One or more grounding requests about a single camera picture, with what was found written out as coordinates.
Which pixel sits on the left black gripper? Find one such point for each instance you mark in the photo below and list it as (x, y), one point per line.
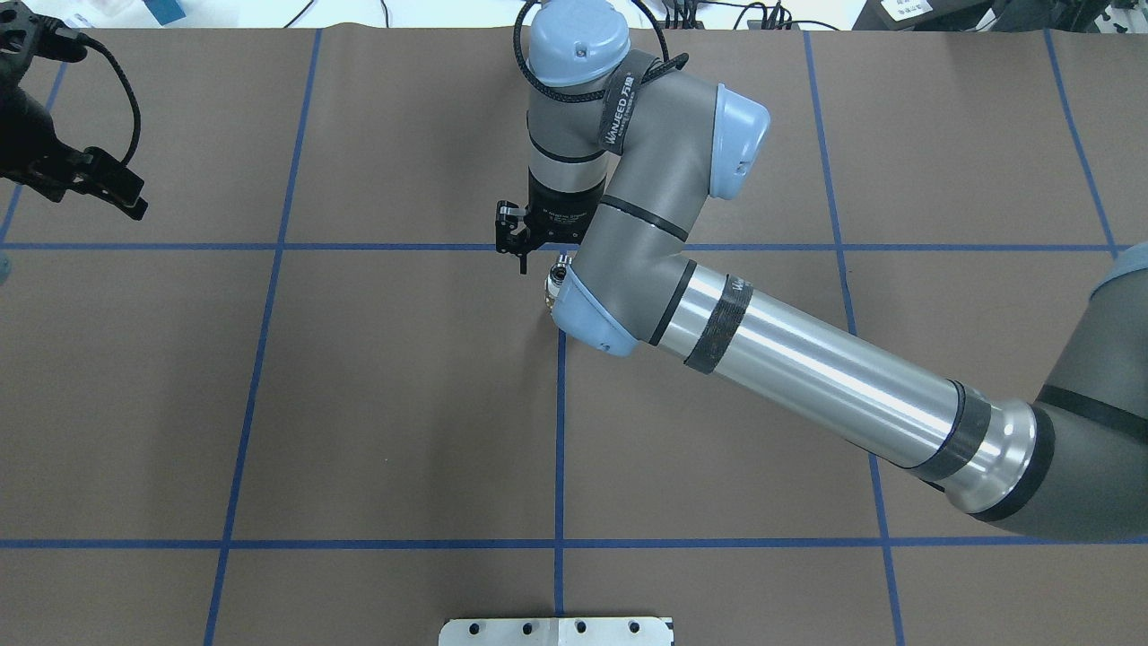
(25, 126)

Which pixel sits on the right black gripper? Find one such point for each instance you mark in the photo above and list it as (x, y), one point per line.
(558, 215)

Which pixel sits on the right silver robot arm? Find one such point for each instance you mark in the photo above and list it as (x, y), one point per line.
(626, 148)

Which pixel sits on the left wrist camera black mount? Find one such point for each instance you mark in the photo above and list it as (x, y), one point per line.
(26, 35)

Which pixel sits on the white pedestal column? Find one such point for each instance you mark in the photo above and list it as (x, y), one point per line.
(577, 630)

